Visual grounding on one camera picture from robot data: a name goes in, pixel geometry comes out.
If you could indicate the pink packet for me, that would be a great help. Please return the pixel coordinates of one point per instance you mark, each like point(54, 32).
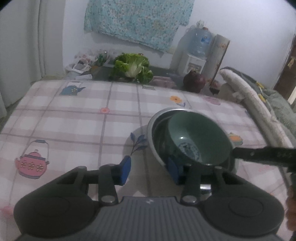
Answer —
point(161, 81)

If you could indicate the checked teapot print tablecloth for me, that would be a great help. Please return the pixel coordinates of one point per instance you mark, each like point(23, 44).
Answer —
point(81, 129)

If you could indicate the brown wooden door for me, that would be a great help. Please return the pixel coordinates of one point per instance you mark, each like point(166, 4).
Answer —
point(286, 76)

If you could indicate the green napa cabbage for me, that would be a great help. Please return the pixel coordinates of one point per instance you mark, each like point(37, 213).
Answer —
point(131, 64)

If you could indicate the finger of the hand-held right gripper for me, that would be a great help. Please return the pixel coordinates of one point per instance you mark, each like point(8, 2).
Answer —
point(266, 155)

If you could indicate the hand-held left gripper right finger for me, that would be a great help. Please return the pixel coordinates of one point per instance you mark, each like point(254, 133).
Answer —
point(173, 171)

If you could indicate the green quilted blanket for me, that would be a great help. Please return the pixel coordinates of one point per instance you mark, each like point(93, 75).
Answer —
point(279, 104)

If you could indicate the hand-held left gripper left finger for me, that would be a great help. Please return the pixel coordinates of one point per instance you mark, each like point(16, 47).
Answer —
point(124, 169)

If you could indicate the teal floral hanging cloth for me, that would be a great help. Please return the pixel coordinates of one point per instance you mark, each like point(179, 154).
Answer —
point(138, 20)

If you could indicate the cream padded chair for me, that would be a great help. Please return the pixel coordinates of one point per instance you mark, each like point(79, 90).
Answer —
point(242, 88)

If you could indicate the white curtain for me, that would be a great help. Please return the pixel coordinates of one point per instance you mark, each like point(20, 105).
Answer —
point(23, 46)

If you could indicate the wide stainless steel bowl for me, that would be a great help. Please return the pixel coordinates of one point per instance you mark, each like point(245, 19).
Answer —
point(151, 139)

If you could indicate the rolled floral mat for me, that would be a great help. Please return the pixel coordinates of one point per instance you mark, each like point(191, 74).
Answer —
point(218, 53)

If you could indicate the green bottle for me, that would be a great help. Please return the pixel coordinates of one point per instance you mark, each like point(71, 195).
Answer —
point(101, 60)

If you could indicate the blue water dispenser bottle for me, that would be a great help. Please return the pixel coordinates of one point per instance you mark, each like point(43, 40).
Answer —
point(198, 41)

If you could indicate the person's right hand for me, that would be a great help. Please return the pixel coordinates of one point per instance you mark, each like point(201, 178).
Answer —
point(291, 206)

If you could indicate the white water dispenser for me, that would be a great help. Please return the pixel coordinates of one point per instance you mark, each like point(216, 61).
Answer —
point(192, 63)

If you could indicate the white plastic bag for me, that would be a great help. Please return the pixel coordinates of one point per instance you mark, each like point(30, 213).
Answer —
point(81, 67)

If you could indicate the green ceramic bowl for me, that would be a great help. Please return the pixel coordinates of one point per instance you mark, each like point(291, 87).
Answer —
point(198, 129)

